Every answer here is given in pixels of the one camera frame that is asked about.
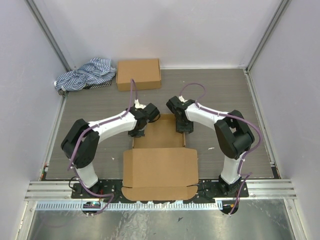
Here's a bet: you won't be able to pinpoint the brown cardboard box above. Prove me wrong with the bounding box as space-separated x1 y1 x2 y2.
116 58 162 92

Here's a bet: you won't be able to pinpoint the brown cardboard blanks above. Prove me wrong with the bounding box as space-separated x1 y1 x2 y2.
121 114 199 201

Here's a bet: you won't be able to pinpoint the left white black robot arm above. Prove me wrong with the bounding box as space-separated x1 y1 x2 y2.
60 102 161 199

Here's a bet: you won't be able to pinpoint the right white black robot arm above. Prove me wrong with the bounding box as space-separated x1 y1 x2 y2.
166 96 255 198

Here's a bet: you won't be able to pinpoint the blue striped crumpled cloth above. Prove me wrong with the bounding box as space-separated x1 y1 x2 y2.
53 57 117 95

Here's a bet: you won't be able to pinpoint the slotted grey cable duct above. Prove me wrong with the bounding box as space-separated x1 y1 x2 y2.
35 200 223 212

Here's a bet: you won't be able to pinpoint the aluminium frame rail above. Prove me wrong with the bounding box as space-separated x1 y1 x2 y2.
24 180 76 201

